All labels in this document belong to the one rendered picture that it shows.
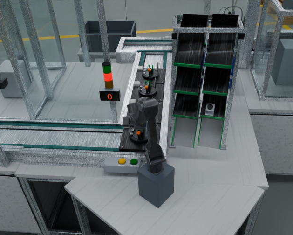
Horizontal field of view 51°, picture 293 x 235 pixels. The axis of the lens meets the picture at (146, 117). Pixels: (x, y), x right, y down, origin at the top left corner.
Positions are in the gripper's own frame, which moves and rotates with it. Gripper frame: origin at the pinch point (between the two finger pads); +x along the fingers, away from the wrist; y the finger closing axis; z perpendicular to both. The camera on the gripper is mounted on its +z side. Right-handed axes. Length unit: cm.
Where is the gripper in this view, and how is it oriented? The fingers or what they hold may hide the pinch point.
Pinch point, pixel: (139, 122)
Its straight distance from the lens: 188.9
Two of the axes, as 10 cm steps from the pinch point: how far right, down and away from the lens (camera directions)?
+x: 1.0, 0.7, 9.9
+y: -9.9, -0.3, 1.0
